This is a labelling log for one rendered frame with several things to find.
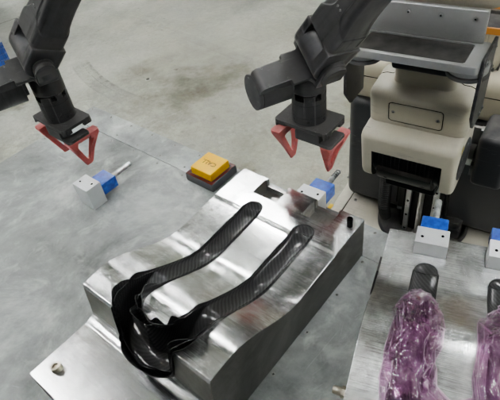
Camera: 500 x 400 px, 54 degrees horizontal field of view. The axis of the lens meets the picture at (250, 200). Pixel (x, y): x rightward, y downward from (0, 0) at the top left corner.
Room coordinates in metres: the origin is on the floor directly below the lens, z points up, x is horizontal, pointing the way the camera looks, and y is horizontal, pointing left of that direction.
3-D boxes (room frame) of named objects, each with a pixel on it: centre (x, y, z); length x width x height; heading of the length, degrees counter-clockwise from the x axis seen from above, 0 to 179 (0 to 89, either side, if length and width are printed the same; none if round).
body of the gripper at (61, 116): (0.83, 0.33, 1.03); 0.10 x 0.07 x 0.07; 44
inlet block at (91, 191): (0.86, 0.30, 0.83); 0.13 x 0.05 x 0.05; 135
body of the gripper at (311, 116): (0.69, -0.12, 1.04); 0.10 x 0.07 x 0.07; 46
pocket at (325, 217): (0.59, -0.12, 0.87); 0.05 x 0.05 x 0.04; 45
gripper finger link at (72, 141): (0.81, 0.31, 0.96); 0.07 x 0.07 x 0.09; 44
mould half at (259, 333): (0.48, 0.09, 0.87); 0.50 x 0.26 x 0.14; 135
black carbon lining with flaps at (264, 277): (0.48, 0.07, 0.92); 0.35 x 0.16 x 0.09; 135
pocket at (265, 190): (0.67, -0.04, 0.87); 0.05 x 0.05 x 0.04; 45
